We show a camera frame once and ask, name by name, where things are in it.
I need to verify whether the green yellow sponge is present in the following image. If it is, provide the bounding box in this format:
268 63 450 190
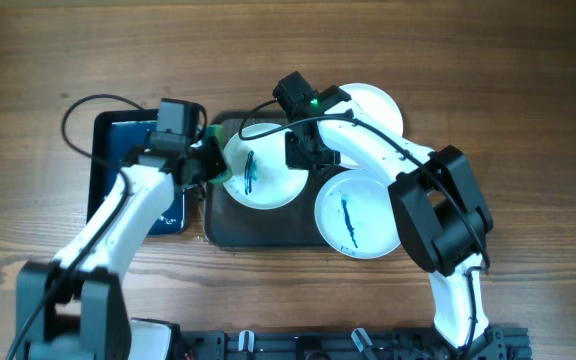
204 125 232 184

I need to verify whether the white plate blue stain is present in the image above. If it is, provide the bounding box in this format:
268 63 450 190
224 129 309 210
314 170 401 259
340 83 404 136

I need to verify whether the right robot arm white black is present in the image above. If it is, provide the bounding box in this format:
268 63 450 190
272 78 493 356

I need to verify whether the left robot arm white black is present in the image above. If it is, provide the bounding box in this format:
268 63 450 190
7 135 228 359

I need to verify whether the dark brown serving tray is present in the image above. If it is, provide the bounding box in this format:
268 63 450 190
204 109 409 250

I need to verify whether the blue water tray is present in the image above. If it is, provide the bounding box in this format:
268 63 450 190
86 109 187 236

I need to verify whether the white plate top blue stain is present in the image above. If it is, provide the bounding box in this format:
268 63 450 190
340 83 404 136

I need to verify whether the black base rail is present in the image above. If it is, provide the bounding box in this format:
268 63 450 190
181 326 533 360

